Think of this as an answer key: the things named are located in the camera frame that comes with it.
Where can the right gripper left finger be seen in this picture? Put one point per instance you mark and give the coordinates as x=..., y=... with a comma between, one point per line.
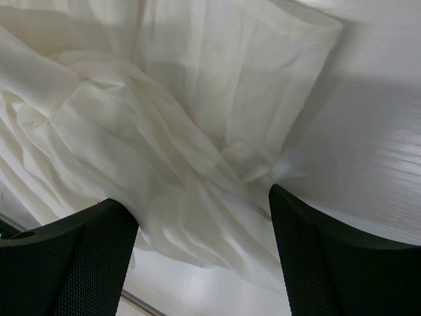
x=74, y=266

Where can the white skirt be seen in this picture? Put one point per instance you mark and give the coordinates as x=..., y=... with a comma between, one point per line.
x=176, y=109

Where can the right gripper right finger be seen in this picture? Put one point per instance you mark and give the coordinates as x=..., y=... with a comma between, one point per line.
x=331, y=268

